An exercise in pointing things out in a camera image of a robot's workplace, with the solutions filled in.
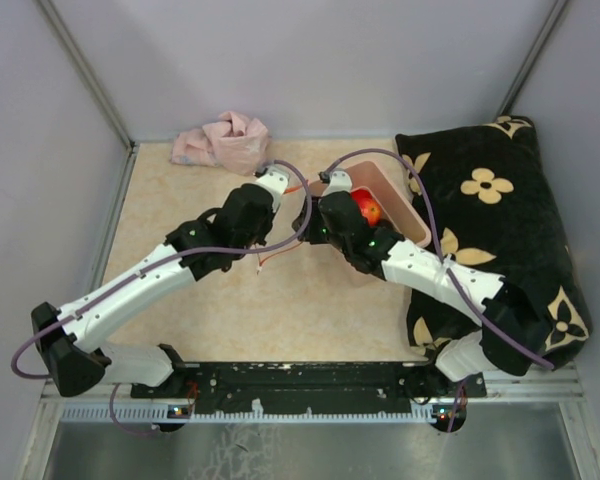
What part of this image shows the left metal frame post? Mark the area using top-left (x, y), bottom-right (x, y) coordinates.
top-left (32, 0), bottom-right (134, 149)

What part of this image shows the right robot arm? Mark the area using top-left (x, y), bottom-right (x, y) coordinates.
top-left (292, 191), bottom-right (554, 396)

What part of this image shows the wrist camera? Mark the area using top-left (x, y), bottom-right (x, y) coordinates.
top-left (255, 165), bottom-right (289, 199)
top-left (319, 169), bottom-right (353, 197)

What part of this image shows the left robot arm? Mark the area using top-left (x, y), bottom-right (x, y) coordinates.
top-left (31, 179), bottom-right (286, 397)

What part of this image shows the pink crumpled cloth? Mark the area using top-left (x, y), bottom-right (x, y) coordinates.
top-left (170, 111), bottom-right (270, 176)

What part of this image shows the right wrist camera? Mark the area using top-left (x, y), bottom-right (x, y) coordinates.
top-left (319, 169), bottom-right (353, 197)

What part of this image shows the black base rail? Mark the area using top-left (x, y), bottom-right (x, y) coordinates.
top-left (131, 362), bottom-right (457, 415)

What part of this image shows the black floral cushion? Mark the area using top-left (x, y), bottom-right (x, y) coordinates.
top-left (395, 116), bottom-right (593, 369)

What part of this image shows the large red apple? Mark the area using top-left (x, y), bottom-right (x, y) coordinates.
top-left (351, 189), bottom-right (383, 226)

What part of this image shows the clear zip top bag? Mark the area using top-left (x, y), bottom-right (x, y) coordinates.
top-left (255, 184), bottom-right (303, 276)

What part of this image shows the metal frame post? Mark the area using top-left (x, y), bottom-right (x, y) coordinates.
top-left (496, 0), bottom-right (571, 117)
top-left (32, 0), bottom-right (134, 149)

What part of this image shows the pink plastic bin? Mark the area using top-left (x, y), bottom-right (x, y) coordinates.
top-left (307, 159), bottom-right (434, 289)

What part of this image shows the right metal frame post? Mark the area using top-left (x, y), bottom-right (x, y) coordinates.
top-left (496, 0), bottom-right (571, 117)

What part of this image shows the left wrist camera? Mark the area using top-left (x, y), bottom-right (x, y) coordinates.
top-left (255, 165), bottom-right (289, 199)

